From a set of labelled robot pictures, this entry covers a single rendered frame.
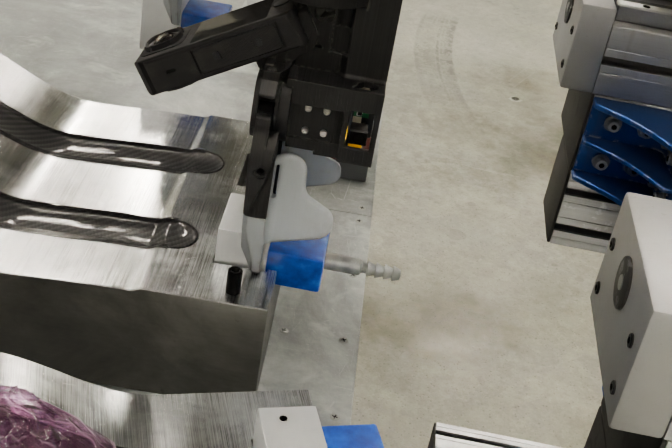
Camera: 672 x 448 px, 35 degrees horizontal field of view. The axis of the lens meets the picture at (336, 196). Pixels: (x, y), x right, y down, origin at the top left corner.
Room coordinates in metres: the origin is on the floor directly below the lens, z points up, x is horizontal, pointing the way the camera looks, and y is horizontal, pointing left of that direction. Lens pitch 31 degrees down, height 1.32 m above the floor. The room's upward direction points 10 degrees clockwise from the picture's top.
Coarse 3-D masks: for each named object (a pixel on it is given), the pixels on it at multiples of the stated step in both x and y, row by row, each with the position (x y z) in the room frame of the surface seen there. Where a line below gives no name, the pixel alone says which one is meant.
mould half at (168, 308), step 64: (0, 64) 0.80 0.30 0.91; (64, 128) 0.76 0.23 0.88; (128, 128) 0.78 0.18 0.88; (192, 128) 0.79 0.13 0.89; (64, 192) 0.67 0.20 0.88; (128, 192) 0.68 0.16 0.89; (192, 192) 0.69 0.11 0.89; (0, 256) 0.58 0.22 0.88; (64, 256) 0.59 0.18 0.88; (128, 256) 0.60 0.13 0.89; (192, 256) 0.61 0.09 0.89; (0, 320) 0.56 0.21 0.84; (64, 320) 0.56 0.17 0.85; (128, 320) 0.56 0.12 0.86; (192, 320) 0.56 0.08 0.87; (256, 320) 0.56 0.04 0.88; (128, 384) 0.56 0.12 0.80; (192, 384) 0.56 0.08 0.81; (256, 384) 0.56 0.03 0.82
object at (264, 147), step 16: (272, 112) 0.60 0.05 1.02; (256, 128) 0.59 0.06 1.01; (256, 144) 0.58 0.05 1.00; (272, 144) 0.58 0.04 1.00; (256, 160) 0.58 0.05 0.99; (272, 160) 0.58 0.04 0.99; (256, 176) 0.58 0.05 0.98; (272, 176) 0.59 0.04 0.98; (256, 192) 0.58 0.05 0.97; (256, 208) 0.58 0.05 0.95
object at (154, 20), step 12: (144, 0) 0.89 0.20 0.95; (156, 0) 0.89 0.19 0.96; (192, 0) 0.93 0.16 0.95; (204, 0) 0.94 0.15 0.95; (144, 12) 0.89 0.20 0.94; (156, 12) 0.89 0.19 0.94; (192, 12) 0.90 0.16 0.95; (204, 12) 0.91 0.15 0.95; (216, 12) 0.91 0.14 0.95; (144, 24) 0.89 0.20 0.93; (156, 24) 0.89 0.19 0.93; (168, 24) 0.89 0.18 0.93; (180, 24) 0.90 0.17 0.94; (192, 24) 0.90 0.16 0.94; (144, 36) 0.89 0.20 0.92
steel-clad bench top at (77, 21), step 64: (0, 0) 1.19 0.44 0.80; (64, 0) 1.22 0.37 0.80; (128, 0) 1.26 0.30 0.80; (256, 0) 1.34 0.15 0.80; (64, 64) 1.05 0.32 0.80; (128, 64) 1.08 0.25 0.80; (256, 64) 1.14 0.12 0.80; (320, 192) 0.87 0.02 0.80; (320, 320) 0.68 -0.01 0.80; (320, 384) 0.60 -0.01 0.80
